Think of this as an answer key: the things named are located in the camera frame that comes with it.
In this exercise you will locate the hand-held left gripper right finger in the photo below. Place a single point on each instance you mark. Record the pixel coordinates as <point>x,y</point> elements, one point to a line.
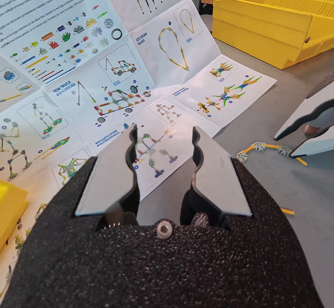
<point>221,182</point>

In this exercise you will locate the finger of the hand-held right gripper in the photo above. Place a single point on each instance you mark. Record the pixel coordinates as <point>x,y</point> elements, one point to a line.
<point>318,146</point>
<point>313,104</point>

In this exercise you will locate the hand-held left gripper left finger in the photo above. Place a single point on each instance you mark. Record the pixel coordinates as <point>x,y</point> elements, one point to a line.
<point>109,182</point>

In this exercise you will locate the short yellow rod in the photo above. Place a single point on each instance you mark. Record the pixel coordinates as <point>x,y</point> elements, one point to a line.
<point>287,211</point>
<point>272,146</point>
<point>302,161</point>
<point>249,148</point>

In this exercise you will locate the grey snowflake connector piece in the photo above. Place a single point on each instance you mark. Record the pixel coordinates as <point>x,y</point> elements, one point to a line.
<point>242,156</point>
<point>259,146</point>
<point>284,150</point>

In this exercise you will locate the yellow plastic box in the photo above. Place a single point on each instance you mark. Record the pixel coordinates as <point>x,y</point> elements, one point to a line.
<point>261,34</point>

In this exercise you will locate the yellow rod parts bin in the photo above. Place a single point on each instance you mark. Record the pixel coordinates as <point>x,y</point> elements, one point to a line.
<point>10,201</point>

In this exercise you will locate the person's right hand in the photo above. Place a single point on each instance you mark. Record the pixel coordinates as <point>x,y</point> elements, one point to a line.
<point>311,130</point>

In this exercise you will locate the white building instruction sheet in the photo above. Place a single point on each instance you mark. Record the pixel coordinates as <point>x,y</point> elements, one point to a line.
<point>203,42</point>

